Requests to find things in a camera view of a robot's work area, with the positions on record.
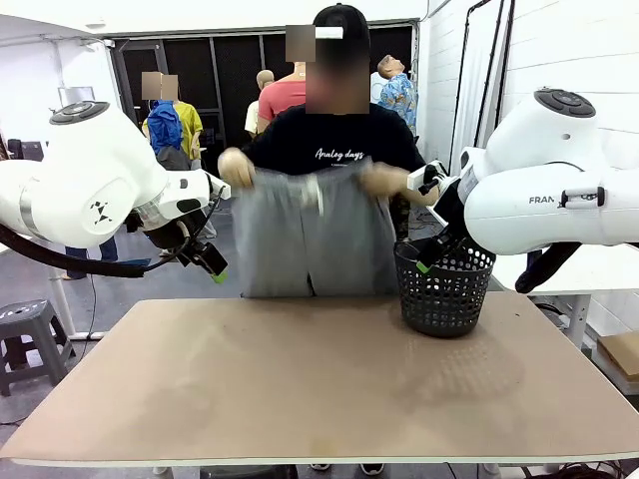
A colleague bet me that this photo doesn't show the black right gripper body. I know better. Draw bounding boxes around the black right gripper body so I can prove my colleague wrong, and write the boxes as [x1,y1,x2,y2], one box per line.
[434,177,471,241]

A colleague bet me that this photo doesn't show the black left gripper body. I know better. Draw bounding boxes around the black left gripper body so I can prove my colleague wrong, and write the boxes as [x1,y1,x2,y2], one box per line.
[148,221,207,266]

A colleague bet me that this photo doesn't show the black perforated plastic basket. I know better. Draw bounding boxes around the black perforated plastic basket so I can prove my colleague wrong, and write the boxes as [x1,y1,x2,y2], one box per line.
[393,238,497,338]

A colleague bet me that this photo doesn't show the grey training pants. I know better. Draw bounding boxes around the grey training pants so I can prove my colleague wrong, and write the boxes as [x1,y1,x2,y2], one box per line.
[232,162,400,299]

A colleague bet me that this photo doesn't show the person's left forearm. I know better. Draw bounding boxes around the person's left forearm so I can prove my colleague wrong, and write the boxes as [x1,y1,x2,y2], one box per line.
[401,187,441,208]

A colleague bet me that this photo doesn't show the person's left hand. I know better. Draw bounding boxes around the person's left hand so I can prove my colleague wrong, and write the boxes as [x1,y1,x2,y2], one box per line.
[359,162,408,199]

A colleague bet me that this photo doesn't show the person's right hand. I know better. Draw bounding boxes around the person's right hand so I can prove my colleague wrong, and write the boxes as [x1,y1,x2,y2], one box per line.
[218,148,259,189]

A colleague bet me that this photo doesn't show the person in blue jeans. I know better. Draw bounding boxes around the person in blue jeans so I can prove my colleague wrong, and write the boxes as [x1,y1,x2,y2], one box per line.
[63,235,120,281]

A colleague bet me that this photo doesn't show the mannequin in blue jacket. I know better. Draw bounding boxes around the mannequin in blue jacket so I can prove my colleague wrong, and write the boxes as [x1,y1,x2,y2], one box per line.
[142,72,194,172]

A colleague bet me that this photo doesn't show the mannequin in yellow shirt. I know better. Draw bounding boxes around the mannequin in yellow shirt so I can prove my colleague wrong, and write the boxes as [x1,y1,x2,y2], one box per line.
[162,74,205,164]

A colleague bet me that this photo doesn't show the mannequin in floral shirt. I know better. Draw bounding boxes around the mannequin in floral shirt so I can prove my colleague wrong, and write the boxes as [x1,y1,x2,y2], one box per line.
[376,54,419,137]

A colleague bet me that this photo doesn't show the person in black t-shirt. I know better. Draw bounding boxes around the person in black t-shirt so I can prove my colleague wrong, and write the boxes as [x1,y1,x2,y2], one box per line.
[218,3,441,475]

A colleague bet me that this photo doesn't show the white side table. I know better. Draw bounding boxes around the white side table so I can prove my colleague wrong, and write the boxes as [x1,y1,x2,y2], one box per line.
[491,242,639,351]

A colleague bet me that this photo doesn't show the mannequin in red shirt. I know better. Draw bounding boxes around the mannequin in red shirt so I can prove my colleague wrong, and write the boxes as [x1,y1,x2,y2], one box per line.
[258,24,309,137]

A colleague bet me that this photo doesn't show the bare beige mannequin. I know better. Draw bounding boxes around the bare beige mannequin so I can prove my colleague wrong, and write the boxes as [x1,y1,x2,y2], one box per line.
[244,69,277,140]

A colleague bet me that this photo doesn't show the grey plastic stool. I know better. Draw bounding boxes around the grey plastic stool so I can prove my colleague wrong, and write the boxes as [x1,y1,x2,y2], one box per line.
[0,298,78,398]

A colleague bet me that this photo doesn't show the brown cardboard box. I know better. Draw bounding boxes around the brown cardboard box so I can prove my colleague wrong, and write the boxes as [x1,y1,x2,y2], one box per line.
[596,331,639,386]

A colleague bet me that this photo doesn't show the black cap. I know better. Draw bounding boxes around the black cap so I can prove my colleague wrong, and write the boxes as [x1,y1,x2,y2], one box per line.
[312,3,371,51]

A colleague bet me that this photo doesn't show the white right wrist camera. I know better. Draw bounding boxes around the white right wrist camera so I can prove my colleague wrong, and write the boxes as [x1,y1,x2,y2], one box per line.
[406,160,453,195]

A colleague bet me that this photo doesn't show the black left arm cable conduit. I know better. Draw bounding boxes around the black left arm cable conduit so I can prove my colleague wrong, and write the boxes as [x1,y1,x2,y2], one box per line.
[0,223,152,279]

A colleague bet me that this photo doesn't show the black metal stand frame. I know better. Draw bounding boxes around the black metal stand frame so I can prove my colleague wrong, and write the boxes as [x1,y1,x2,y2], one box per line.
[447,0,516,159]

